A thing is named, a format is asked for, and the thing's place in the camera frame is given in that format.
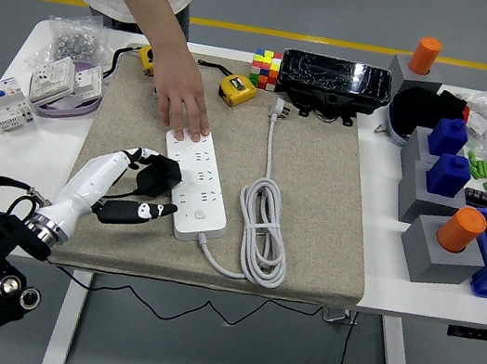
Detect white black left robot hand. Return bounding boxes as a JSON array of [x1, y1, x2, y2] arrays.
[[34, 130, 189, 256]]

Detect black table control panel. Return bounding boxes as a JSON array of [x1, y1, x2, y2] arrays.
[[446, 323, 487, 343]]

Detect white wall socket panel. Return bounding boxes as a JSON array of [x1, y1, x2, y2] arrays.
[[68, 61, 107, 102], [25, 50, 80, 111]]

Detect green plastic anchors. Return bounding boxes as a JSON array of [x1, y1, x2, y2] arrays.
[[462, 149, 487, 192]]

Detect grey under-table box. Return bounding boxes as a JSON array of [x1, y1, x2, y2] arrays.
[[320, 305, 360, 328]]

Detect black cracked-screen device with bracket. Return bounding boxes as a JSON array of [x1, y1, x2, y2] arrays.
[[271, 47, 396, 135]]

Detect black cloth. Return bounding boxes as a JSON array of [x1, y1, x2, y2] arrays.
[[386, 81, 471, 149]]

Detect black plug adapter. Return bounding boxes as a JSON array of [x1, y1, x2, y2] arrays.
[[130, 151, 187, 203]]

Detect white round dish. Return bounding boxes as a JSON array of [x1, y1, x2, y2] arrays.
[[380, 101, 421, 150]]

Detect white power strip cable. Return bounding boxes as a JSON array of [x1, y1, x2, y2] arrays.
[[191, 85, 317, 291]]

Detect white blue circuit breaker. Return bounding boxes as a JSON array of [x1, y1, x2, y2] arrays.
[[0, 74, 41, 137]]

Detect white power strip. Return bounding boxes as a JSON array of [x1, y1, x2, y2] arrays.
[[147, 125, 243, 249]]

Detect yellow tape measure black print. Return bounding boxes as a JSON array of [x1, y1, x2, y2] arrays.
[[100, 37, 161, 87]]

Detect clear bag of metal nuts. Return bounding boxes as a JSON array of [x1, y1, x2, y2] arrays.
[[28, 5, 122, 79]]

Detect blue plastic block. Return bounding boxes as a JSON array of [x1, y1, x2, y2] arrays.
[[424, 113, 472, 162], [422, 149, 474, 202]]

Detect person's hand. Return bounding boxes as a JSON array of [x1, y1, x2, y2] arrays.
[[138, 43, 225, 148]]

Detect thin black adapter cord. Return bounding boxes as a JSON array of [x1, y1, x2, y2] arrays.
[[41, 175, 345, 350]]

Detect orange cylinder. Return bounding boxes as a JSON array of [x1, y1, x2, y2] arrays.
[[406, 33, 444, 79], [434, 202, 487, 259]]

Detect yellow tape measure dark window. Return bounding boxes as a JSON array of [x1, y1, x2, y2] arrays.
[[190, 58, 262, 112]]

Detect black component pack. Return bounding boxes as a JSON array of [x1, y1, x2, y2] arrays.
[[462, 186, 487, 211]]

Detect grey block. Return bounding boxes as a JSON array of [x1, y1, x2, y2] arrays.
[[399, 124, 445, 173], [384, 52, 449, 103], [390, 156, 473, 234], [393, 209, 487, 295]]

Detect grey-brown mat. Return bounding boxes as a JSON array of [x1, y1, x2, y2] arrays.
[[45, 32, 401, 318]]

